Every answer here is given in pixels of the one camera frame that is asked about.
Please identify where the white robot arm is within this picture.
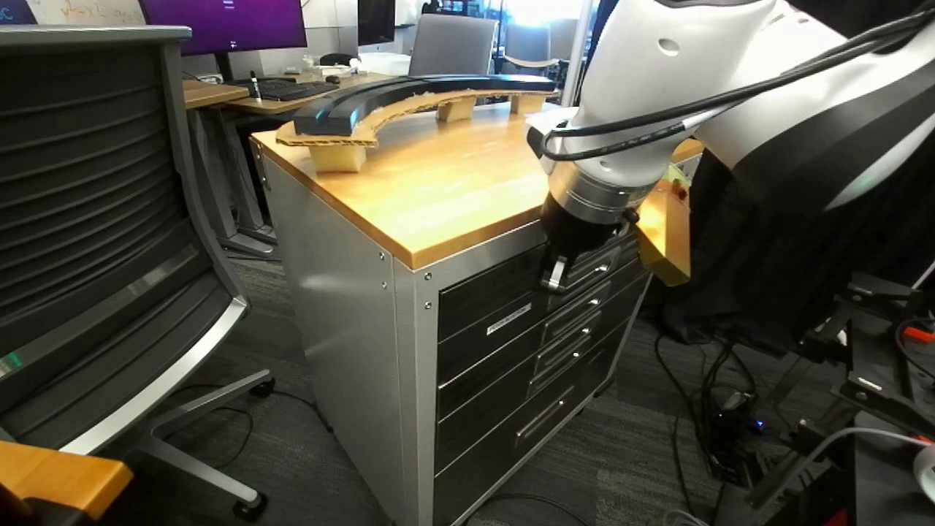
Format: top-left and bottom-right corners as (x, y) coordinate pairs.
(529, 0), (935, 289)

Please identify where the black cable bundle on floor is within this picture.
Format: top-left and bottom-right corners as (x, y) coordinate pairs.
(649, 331), (829, 526)

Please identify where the grey metal tool drawer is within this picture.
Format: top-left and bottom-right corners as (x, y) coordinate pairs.
(437, 238), (638, 339)

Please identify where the grey mesh office chair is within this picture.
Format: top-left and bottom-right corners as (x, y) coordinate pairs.
(0, 27), (275, 521)

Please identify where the black curved track on wood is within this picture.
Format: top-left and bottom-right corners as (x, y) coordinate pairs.
(275, 73), (559, 172)

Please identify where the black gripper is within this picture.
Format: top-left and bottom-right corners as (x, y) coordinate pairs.
(541, 198), (638, 293)

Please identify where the wooden top tool cabinet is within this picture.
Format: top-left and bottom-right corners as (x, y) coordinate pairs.
(247, 99), (706, 526)

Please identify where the purple screen monitor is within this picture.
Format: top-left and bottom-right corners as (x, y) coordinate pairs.
(139, 0), (307, 55)

